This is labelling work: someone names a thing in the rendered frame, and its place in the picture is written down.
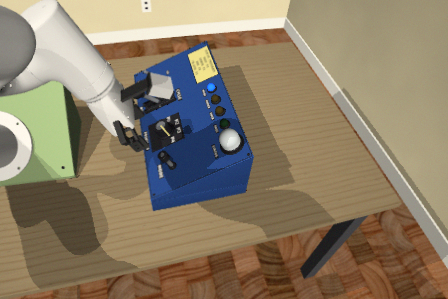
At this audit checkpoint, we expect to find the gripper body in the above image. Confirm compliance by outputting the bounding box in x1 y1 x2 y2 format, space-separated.
84 75 135 137

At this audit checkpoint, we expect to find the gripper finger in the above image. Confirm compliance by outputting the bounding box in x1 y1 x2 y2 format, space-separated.
113 120 149 152
132 99 145 121

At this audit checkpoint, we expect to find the blue control panel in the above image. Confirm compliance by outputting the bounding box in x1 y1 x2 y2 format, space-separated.
133 41 254 211

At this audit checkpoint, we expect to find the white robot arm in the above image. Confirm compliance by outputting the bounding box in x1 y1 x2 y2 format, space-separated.
0 0 174 181

